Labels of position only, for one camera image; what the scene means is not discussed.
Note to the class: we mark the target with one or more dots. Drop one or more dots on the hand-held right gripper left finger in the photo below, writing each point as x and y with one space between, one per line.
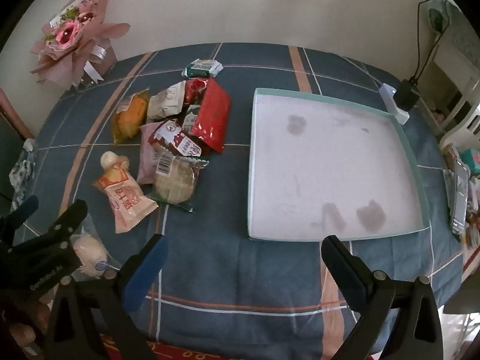
144 273

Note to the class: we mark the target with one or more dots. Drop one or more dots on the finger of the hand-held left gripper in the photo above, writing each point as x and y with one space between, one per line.
69 217
22 212

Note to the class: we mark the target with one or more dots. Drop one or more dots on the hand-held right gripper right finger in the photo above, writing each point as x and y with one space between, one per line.
350 285

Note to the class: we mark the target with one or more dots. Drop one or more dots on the clear white pastry packet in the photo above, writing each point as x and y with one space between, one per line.
90 251

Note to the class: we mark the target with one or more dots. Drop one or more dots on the orange and white snack packet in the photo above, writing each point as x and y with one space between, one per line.
125 202

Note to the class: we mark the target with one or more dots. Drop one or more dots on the round cake clear packet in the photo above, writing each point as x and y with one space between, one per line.
174 185

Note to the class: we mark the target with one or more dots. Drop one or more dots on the pink snack packet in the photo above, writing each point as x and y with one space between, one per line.
147 159

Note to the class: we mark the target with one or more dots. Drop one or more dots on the orange cake packet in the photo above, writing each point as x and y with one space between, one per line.
129 116

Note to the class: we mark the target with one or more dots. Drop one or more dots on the white box with teal rim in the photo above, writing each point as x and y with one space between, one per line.
330 165

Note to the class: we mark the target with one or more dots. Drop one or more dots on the red and white biscuit packet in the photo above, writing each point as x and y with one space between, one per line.
172 138

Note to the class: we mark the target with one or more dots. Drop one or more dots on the white serrated snack packet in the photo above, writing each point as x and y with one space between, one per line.
165 101

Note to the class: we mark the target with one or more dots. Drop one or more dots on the green and white biscuit packet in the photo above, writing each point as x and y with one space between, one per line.
189 120

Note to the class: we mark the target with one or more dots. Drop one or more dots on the large red cake packet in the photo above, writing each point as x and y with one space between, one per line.
212 116

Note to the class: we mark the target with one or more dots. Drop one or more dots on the person's left hand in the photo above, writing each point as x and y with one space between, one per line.
26 333

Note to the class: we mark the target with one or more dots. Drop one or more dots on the blue floral printed packet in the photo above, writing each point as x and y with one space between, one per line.
22 168

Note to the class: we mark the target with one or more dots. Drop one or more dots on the dark green panel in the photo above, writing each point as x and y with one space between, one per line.
7 150

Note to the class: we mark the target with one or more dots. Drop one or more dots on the small white pastry packet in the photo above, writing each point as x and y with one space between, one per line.
108 159

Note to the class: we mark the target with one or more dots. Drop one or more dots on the blue plaid bedsheet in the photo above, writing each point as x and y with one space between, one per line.
225 270

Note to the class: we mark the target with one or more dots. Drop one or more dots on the red patterned cloth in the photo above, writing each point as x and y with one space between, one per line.
180 354

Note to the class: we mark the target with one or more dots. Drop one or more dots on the dark flat phone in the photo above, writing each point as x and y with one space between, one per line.
459 195

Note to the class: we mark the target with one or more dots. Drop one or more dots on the teal toy box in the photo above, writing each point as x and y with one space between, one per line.
473 159

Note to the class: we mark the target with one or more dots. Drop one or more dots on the small red snack packet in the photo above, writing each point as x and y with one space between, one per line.
193 90

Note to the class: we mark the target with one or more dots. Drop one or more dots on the pink flower bouquet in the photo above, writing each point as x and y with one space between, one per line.
67 33

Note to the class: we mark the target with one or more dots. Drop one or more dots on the white power strip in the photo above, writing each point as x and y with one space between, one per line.
388 97

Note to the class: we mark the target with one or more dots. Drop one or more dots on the green and white snack packet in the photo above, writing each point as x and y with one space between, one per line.
202 68

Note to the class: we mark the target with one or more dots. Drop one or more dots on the white shelf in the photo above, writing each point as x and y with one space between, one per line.
468 93

